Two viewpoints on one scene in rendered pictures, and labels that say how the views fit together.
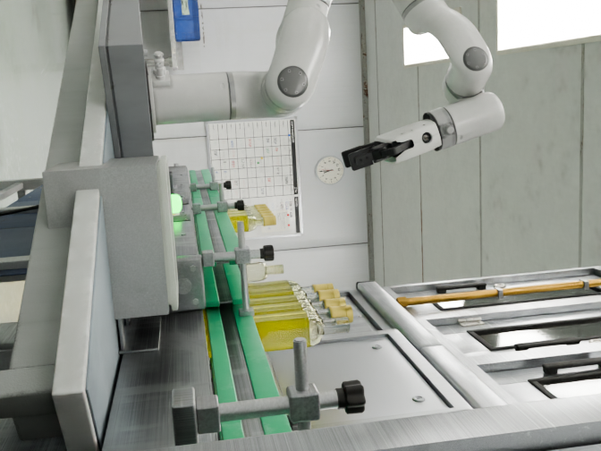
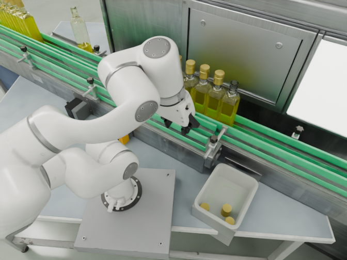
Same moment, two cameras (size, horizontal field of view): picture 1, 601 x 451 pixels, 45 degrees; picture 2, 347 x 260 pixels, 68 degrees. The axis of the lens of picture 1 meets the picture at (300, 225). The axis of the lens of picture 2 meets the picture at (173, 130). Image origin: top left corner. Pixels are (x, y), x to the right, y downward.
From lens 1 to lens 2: 1.38 m
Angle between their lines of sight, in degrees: 71
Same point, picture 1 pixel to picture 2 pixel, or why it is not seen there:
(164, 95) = (128, 195)
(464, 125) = (180, 83)
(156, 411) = (318, 202)
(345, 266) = not seen: outside the picture
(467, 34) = (121, 126)
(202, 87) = (121, 188)
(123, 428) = (324, 211)
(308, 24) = (96, 190)
